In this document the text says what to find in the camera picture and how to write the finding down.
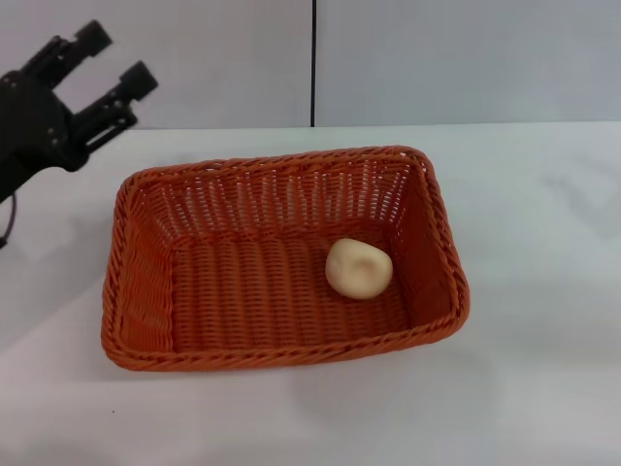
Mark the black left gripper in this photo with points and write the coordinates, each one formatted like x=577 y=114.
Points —
x=34 y=126

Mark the orange woven wicker basket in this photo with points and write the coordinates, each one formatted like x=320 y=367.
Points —
x=271 y=286

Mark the toy peach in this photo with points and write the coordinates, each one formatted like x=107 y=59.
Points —
x=359 y=267

